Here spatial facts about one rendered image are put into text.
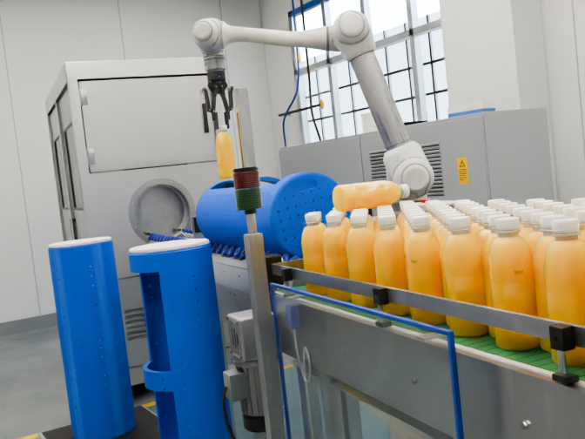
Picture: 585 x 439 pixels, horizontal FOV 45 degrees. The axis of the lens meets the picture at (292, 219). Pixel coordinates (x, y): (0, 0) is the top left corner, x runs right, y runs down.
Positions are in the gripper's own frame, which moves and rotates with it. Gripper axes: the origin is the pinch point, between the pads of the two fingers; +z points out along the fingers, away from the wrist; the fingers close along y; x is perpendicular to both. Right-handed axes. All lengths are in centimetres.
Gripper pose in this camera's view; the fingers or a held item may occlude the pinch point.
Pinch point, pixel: (221, 120)
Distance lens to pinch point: 293.9
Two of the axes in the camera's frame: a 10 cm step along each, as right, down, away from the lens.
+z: 1.1, 9.9, 0.6
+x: 3.9, 0.1, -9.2
